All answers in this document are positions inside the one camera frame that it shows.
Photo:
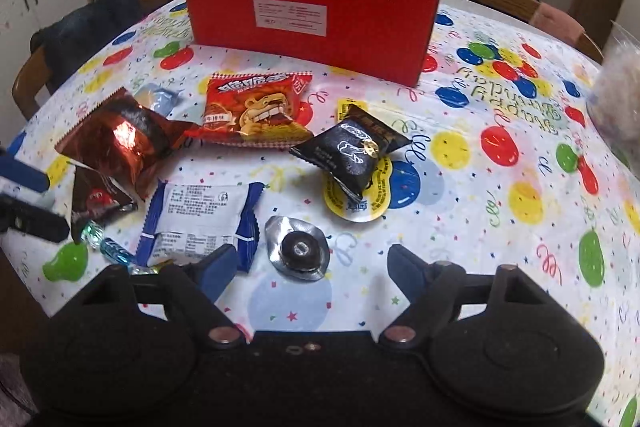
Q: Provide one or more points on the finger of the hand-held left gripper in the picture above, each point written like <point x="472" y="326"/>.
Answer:
<point x="22" y="173"/>
<point x="35" y="219"/>

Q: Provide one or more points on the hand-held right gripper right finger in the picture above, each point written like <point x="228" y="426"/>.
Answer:
<point x="404" y="268"/>

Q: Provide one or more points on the wooden chair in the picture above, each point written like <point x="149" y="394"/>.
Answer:
<point x="505" y="2"/>
<point x="25" y="84"/>

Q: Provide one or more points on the black snack packet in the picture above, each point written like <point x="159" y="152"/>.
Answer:
<point x="345" y="152"/>

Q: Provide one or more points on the pale snack packet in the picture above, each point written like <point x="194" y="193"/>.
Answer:
<point x="157" y="99"/>

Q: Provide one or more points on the balloon print tablecloth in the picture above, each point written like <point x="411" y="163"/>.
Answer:
<point x="500" y="207"/>

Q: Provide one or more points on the yellow snack packet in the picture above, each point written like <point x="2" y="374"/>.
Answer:
<point x="360" y="205"/>

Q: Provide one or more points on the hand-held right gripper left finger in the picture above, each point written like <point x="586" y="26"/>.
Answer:
<point x="221" y="268"/>

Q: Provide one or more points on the red cardboard box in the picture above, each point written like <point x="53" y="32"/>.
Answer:
<point x="350" y="32"/>

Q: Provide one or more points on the blue green wrapped candy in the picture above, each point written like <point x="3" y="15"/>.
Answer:
<point x="112" y="249"/>

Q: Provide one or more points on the shiny brown snack packet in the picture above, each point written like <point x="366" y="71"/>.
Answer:
<point x="115" y="142"/>

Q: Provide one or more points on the red snack packet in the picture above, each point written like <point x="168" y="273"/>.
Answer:
<point x="250" y="107"/>

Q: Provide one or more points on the white cabinet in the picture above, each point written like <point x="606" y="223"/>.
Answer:
<point x="30" y="7"/>

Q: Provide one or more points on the dark brown chocolate packet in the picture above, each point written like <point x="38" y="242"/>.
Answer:
<point x="95" y="202"/>

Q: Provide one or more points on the blue and white snack packet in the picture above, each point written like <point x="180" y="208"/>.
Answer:
<point x="200" y="212"/>

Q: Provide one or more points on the pink cloth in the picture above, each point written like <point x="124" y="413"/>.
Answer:
<point x="555" y="22"/>

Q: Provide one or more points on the dark denim garment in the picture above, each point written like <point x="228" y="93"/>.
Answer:
<point x="85" y="37"/>

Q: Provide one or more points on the clear plastic bag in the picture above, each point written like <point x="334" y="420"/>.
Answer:
<point x="617" y="77"/>

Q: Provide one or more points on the silver foil snack packet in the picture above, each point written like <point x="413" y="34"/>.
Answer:
<point x="297" y="249"/>

